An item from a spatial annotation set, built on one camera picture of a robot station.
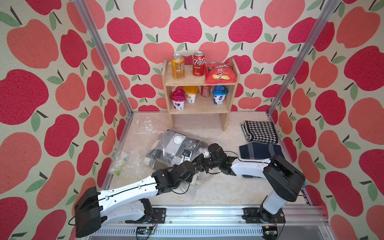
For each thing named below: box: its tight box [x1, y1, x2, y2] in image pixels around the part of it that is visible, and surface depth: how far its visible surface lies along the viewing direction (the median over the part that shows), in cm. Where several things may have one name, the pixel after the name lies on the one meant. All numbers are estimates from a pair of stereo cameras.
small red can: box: [201, 85, 211, 98], surface depth 100 cm
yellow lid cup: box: [183, 85, 199, 104], surface depth 94 cm
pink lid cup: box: [170, 90, 187, 111], surface depth 90 cm
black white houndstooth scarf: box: [241, 120, 279, 144], surface depth 106 cm
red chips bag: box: [205, 63, 238, 85], surface depth 76 cm
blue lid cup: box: [212, 85, 229, 105], surface depth 93 cm
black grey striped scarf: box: [144, 129, 209, 170], surface depth 90 cm
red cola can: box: [192, 51, 206, 77], surface depth 75 cm
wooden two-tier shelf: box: [162, 58, 241, 132], surface depth 93 cm
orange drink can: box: [171, 54, 185, 80], surface depth 74 cm
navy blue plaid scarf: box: [239, 142, 284, 160], surface depth 99 cm
